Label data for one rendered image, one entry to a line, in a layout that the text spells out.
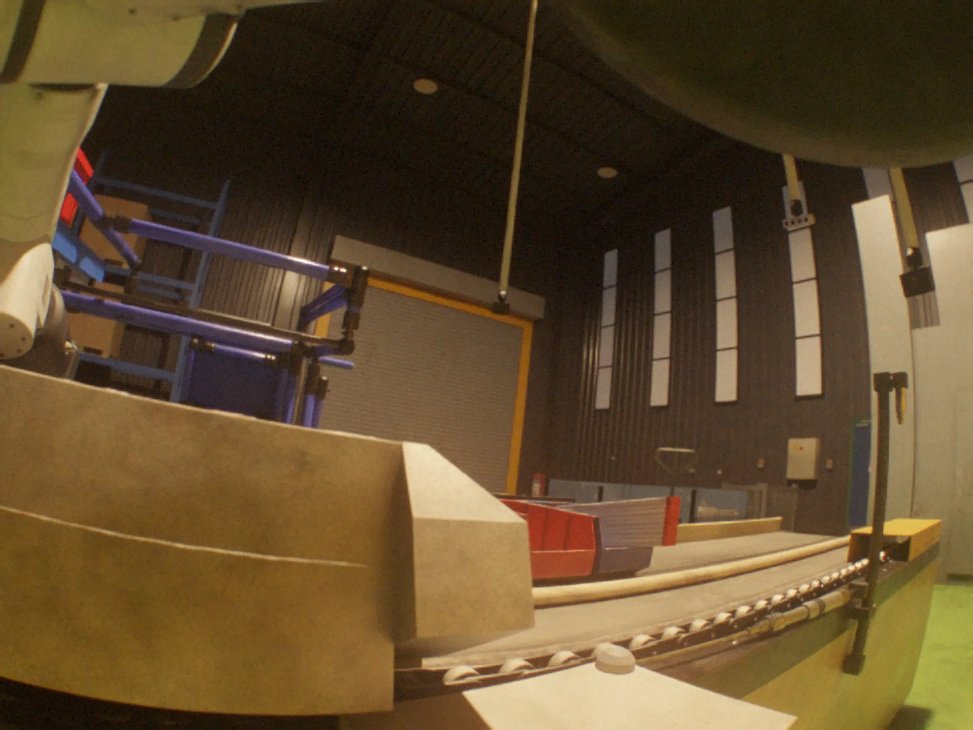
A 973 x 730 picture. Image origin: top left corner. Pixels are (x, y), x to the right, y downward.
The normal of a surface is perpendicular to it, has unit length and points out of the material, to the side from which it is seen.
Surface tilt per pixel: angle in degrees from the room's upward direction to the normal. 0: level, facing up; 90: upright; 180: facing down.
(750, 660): 90
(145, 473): 80
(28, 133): 153
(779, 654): 90
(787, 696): 90
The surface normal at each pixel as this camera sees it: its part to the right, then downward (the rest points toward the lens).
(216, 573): 0.52, -0.27
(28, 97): 0.18, 0.82
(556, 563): 0.50, -0.03
